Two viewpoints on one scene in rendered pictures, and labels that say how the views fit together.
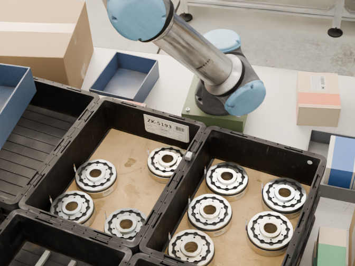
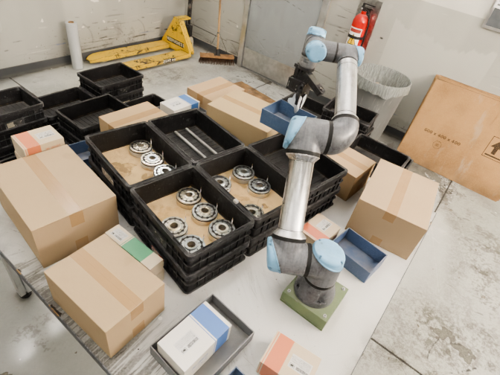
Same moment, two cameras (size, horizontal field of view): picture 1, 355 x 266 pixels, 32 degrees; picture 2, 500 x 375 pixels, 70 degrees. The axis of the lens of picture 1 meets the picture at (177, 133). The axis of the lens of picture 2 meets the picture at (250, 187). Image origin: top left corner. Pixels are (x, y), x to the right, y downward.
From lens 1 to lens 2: 1.61 m
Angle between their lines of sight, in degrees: 71
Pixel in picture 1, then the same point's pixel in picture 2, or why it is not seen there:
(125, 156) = (270, 206)
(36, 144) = not seen: hidden behind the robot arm
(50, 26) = (396, 204)
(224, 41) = (323, 248)
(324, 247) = (149, 252)
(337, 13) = not seen: outside the picture
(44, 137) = not seen: hidden behind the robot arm
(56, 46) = (372, 199)
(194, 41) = (289, 184)
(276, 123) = (281, 328)
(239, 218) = (195, 227)
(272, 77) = (338, 361)
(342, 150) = (213, 321)
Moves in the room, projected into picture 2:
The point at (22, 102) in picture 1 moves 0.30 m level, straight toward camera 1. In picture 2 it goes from (283, 129) to (215, 117)
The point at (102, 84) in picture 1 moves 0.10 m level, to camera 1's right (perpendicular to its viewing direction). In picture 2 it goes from (359, 243) to (356, 260)
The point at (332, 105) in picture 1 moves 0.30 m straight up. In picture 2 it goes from (267, 356) to (289, 303)
